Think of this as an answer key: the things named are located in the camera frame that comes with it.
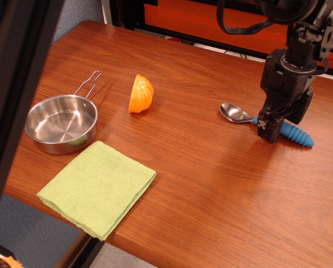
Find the orange black object bottom left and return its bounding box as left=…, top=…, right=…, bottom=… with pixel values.
left=0, top=245, right=23, bottom=268

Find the table leg frame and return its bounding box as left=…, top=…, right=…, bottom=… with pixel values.
left=55, top=233, right=104, bottom=267

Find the blue handled metal spoon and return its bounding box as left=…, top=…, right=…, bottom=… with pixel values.
left=220, top=103, right=315, bottom=147

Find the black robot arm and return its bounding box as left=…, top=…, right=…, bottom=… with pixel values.
left=258, top=1, right=333, bottom=143

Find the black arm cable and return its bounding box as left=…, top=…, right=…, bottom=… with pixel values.
left=216, top=0, right=276, bottom=36

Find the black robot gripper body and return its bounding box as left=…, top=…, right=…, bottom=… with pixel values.
left=260, top=49, right=317, bottom=119

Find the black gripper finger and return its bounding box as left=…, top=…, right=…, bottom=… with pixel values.
left=285, top=88, right=313, bottom=125
left=257, top=111, right=284, bottom=143

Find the orange plastic half fruit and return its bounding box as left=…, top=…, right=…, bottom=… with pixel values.
left=129, top=74, right=154, bottom=113

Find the green folded cloth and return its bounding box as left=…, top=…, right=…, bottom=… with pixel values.
left=37, top=141, right=156, bottom=241

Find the small stainless steel pan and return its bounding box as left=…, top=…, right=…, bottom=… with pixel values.
left=25, top=70, right=102, bottom=155

